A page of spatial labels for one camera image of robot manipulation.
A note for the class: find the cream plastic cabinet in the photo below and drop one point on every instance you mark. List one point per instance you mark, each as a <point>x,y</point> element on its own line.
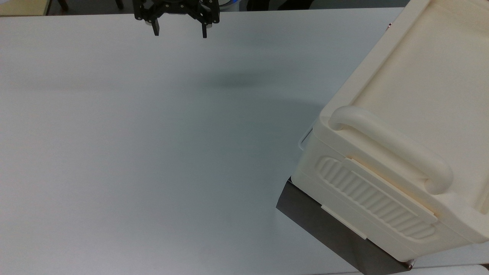
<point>412,114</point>

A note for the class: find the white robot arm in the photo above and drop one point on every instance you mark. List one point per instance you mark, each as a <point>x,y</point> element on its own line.
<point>229,3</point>

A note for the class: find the yellow wooden table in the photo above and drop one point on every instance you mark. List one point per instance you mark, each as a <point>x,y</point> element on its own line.
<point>23,7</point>

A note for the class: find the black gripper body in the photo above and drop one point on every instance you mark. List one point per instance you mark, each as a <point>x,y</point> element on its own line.
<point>175,7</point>

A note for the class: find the dark chair leg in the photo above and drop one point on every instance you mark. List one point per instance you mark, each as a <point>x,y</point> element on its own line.
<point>63,4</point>
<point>119,4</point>

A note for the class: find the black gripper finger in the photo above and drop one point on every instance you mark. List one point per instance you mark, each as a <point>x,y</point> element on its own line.
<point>147,13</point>
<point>208,13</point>

